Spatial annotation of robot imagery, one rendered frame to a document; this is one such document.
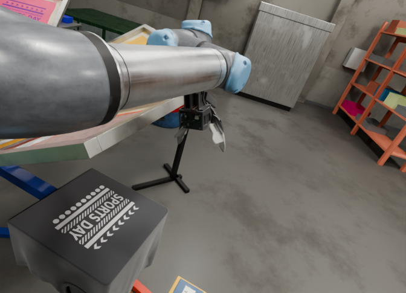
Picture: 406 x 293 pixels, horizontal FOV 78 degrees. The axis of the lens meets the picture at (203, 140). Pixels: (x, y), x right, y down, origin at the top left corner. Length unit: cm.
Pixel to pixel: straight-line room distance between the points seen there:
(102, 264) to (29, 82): 94
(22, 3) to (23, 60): 259
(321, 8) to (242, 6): 197
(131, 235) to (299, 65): 565
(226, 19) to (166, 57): 724
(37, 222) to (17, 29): 106
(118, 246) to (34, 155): 55
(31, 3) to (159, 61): 251
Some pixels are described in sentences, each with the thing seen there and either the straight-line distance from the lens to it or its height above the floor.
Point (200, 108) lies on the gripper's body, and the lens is 68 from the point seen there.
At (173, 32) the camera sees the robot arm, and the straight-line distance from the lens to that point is 58.
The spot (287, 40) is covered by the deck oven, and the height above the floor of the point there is 152.
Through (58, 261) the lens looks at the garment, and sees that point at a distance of 118.
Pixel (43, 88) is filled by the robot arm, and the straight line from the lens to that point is 23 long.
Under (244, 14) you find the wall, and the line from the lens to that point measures 755.
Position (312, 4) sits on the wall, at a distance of 771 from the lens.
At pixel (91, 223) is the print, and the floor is 95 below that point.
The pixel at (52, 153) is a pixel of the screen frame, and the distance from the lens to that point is 70.
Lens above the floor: 189
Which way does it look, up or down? 29 degrees down
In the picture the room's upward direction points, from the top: 17 degrees clockwise
